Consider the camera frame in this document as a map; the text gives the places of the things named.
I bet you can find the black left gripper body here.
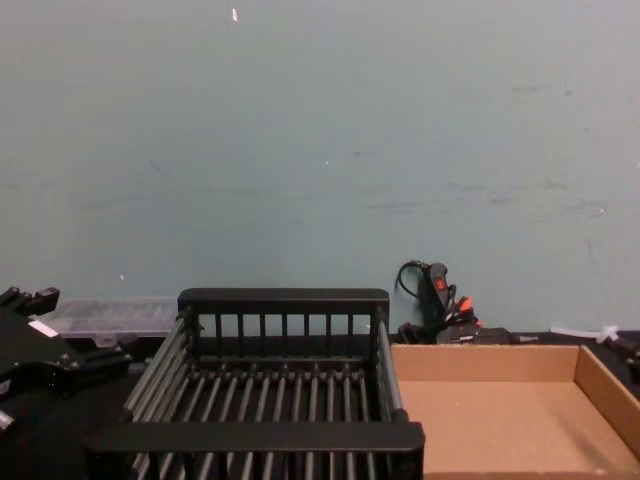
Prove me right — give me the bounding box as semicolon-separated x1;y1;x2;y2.
0;305;77;399

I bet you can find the clear plastic case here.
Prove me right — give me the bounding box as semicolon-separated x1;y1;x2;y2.
37;298;180;347

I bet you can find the shallow brown cardboard tray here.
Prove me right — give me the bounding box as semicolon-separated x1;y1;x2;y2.
389;342;640;476

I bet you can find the black rack with steel bars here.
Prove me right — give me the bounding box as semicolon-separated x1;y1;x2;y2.
82;287;426;480

